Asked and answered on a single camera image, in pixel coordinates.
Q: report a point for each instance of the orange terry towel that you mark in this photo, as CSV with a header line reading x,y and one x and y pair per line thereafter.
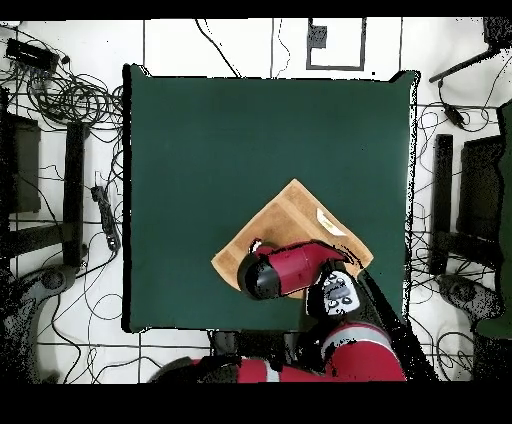
x,y
280,220

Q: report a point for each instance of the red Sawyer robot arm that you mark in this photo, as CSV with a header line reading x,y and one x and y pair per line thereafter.
x,y
296,268

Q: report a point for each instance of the black flat panel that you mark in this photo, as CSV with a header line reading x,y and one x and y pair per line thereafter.
x,y
478,192
24,168

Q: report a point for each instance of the dark green table cloth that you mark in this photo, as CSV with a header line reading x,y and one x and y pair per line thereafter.
x,y
220,160

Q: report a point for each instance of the black power strip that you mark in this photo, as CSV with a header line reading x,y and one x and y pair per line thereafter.
x,y
107,218

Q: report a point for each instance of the black metal beam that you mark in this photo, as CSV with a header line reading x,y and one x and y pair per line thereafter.
x,y
442,200
74,192

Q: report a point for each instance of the black power adapter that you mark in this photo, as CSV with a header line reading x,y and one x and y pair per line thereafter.
x,y
454,115

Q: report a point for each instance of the dark green fabric sheet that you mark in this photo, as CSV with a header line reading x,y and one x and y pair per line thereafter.
x,y
507,200

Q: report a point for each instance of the black hub box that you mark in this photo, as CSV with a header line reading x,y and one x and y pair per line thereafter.
x,y
31,55

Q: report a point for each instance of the black tripod stand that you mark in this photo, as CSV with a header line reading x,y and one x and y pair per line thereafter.
x,y
498,32

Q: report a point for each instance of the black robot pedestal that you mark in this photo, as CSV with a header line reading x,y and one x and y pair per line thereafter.
x,y
224,344

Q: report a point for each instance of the grey square floor frame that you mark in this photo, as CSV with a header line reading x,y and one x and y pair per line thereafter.
x,y
336,68

